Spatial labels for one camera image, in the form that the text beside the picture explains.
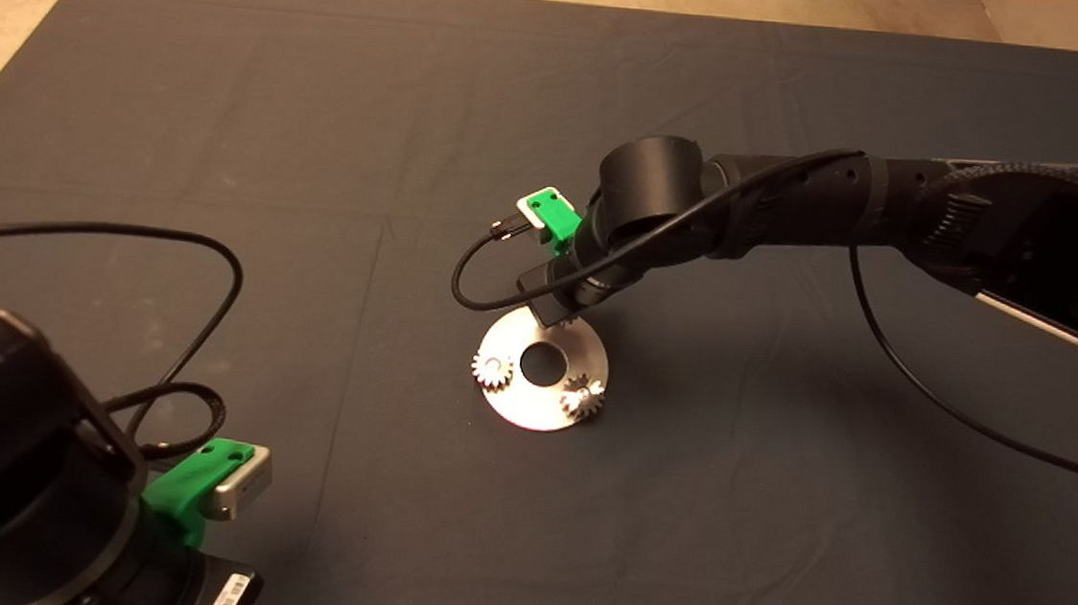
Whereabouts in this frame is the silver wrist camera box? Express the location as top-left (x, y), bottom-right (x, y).
top-left (202, 442), bottom-right (275, 524)
top-left (513, 183), bottom-right (568, 245)

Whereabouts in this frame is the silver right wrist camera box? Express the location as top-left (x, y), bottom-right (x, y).
top-left (513, 183), bottom-right (568, 245)

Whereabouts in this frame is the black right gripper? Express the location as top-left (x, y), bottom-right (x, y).
top-left (513, 258), bottom-right (602, 333)

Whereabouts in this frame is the green right camera mount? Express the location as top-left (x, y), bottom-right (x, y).
top-left (522, 188), bottom-right (585, 255)

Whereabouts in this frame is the thin black left camera cable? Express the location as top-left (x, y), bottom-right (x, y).
top-left (0, 214), bottom-right (247, 443)

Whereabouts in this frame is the dark grey table cloth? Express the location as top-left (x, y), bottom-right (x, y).
top-left (0, 0), bottom-right (1078, 605)

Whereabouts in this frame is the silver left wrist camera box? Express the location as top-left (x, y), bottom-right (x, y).
top-left (202, 442), bottom-right (275, 524)

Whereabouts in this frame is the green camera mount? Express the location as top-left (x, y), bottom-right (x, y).
top-left (522, 188), bottom-right (585, 255)
top-left (138, 433), bottom-right (257, 551)

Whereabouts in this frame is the black right camera cable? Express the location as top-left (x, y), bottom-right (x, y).
top-left (439, 119), bottom-right (1078, 488)

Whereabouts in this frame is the small steel planetary gear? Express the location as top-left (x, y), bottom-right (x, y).
top-left (469, 349), bottom-right (515, 392)
top-left (556, 372), bottom-right (607, 424)

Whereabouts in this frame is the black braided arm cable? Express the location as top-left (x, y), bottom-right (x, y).
top-left (99, 376), bottom-right (230, 466)
top-left (926, 152), bottom-right (1078, 216)

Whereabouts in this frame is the round metal carrier plate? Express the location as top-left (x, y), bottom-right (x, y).
top-left (472, 303), bottom-right (616, 437)

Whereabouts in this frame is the green left camera mount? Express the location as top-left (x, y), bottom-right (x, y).
top-left (138, 433), bottom-right (257, 551)

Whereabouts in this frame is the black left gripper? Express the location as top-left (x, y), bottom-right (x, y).
top-left (186, 554), bottom-right (271, 605)

